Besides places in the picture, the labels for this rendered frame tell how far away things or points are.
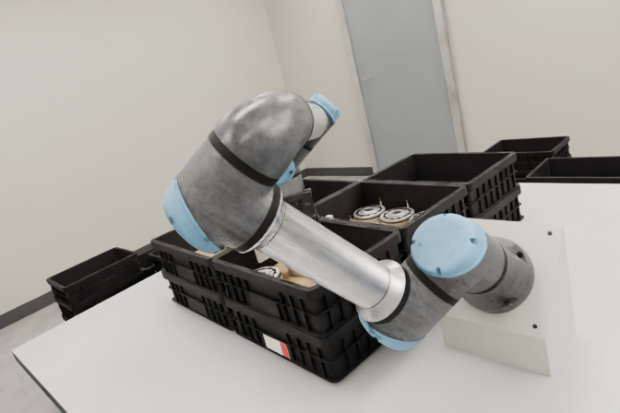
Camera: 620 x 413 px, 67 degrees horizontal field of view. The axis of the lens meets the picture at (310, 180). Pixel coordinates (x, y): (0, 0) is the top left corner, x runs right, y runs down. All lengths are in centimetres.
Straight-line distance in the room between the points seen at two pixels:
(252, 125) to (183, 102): 422
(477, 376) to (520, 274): 22
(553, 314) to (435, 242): 28
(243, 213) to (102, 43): 401
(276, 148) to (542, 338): 61
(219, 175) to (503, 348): 67
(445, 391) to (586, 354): 28
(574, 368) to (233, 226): 70
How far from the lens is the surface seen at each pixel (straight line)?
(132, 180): 454
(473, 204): 139
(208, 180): 63
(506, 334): 101
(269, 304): 110
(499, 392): 100
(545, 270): 100
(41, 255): 435
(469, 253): 81
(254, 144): 60
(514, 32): 408
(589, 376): 104
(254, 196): 64
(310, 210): 117
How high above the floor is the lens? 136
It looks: 14 degrees down
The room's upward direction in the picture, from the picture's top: 14 degrees counter-clockwise
